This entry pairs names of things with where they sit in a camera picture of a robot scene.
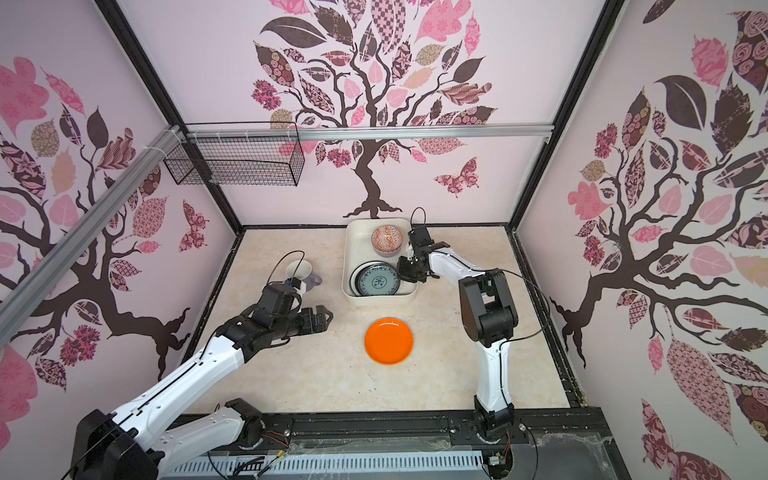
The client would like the orange rimmed plate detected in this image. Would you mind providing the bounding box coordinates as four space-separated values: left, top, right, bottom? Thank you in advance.
364 318 414 365

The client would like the black wire basket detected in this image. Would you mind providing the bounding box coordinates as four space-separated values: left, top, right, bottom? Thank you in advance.
164 120 305 187

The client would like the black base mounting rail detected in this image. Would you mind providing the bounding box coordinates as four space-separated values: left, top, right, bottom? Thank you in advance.
172 407 630 479

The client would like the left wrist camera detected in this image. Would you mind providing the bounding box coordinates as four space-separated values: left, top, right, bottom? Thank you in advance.
285 277 307 295

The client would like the teal floral pattern plate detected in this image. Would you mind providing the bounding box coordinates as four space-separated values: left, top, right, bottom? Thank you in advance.
358 262 401 297

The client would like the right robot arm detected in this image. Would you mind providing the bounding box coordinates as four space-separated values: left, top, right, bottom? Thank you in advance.
396 225 519 441

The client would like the aluminium frame rail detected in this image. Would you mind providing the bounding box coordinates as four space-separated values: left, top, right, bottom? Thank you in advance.
186 123 554 141
1 125 184 346

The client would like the aluminium frame rail back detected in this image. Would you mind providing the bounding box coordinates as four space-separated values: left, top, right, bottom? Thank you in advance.
186 123 554 141

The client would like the orange patterned bowl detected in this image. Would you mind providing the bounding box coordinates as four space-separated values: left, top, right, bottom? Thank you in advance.
370 224 403 257

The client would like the aluminium frame rail left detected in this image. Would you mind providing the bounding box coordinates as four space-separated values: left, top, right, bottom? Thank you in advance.
1 125 184 346

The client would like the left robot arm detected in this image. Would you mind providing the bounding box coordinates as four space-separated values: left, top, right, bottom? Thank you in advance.
64 279 333 479

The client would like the lavender ceramic mug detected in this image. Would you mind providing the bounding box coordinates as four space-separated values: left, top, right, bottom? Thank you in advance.
285 259 323 291

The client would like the black glossy plate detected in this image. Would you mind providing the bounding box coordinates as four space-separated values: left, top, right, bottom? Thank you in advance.
349 265 365 297

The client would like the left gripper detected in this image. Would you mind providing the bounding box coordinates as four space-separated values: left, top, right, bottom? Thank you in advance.
272 305 333 341

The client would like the white slotted cable duct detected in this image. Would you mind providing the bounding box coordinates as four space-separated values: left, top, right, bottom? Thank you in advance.
166 451 488 479

